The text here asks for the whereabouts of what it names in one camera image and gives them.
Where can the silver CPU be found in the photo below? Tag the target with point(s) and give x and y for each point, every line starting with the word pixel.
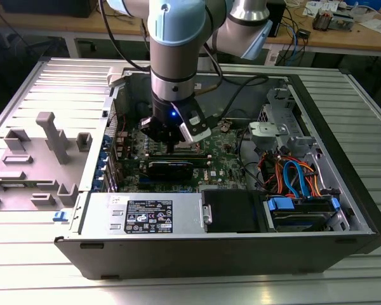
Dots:
pixel 183 146

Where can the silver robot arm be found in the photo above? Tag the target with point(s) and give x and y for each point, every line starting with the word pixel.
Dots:
pixel 174 63

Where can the CPU socket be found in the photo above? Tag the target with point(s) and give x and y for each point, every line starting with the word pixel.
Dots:
pixel 200 149

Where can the blue expansion slot latch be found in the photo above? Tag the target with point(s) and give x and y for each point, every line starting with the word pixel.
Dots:
pixel 97 185
pixel 104 157
pixel 107 141
pixel 101 172

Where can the black graphics card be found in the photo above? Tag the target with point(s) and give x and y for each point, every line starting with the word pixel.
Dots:
pixel 169 173

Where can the coin battery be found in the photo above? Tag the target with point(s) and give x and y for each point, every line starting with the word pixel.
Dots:
pixel 224 127

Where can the green motherboard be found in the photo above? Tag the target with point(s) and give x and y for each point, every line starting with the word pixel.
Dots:
pixel 223 165

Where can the silver power supply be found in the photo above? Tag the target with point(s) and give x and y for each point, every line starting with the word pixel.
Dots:
pixel 95 203

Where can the grey metal drive cage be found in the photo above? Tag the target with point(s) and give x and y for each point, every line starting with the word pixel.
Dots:
pixel 279 111

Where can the grey parts rack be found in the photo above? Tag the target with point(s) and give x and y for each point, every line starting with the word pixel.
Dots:
pixel 35 162

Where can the wooden desk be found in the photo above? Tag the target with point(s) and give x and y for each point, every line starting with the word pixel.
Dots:
pixel 50 23
pixel 336 41

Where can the black PC case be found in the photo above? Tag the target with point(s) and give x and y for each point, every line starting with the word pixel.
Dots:
pixel 193 254

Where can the black computer tower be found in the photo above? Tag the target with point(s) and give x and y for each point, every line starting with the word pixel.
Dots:
pixel 277 19

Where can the blue plastic clip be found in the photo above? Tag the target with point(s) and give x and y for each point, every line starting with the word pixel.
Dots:
pixel 59 217

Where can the dark office chair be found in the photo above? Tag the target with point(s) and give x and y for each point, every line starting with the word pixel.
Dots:
pixel 19 54

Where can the small black box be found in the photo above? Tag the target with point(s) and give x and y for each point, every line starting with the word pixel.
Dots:
pixel 303 33

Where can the hard disk in blue carrier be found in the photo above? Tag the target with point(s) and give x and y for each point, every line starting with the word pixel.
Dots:
pixel 298 219

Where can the copper coil transformer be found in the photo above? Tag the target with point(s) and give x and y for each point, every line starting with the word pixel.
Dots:
pixel 322 20

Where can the white printed papers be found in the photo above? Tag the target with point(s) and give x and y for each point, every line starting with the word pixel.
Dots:
pixel 317 8

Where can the grey electronic device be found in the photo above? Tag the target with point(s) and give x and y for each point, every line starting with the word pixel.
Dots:
pixel 344 20

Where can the white paper sheet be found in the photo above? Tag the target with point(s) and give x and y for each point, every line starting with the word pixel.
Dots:
pixel 378 25

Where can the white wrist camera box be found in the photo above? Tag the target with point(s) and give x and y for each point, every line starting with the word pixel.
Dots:
pixel 200 133

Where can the silver metal bracket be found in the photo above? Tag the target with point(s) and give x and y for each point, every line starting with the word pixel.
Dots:
pixel 266 128

